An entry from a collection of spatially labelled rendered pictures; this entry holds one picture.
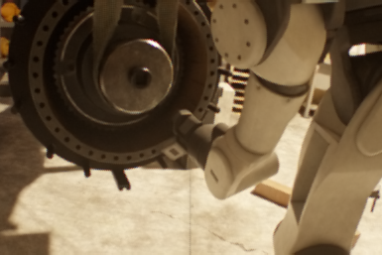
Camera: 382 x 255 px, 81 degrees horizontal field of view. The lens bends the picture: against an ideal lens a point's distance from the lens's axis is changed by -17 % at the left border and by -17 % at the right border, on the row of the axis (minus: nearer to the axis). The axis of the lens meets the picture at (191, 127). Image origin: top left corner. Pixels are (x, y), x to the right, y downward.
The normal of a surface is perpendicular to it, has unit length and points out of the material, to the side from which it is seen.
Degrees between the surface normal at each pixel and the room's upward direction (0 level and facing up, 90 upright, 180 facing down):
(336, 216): 90
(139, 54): 90
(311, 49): 80
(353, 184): 115
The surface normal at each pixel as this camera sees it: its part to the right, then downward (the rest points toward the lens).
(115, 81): 0.44, 0.33
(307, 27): 0.42, 0.02
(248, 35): -0.86, 0.33
